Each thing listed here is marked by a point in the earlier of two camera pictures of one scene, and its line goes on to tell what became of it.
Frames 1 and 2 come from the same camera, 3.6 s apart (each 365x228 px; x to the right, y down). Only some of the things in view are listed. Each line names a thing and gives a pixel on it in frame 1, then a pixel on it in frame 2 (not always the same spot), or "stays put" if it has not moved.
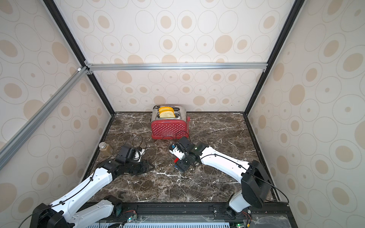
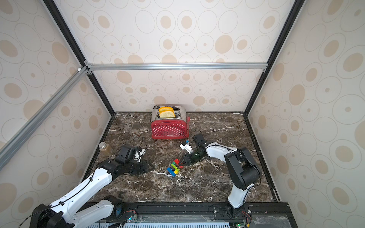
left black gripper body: [136, 167] stays put
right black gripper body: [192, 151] → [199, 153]
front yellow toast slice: [167, 113] stays put
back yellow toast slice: [166, 108] stays put
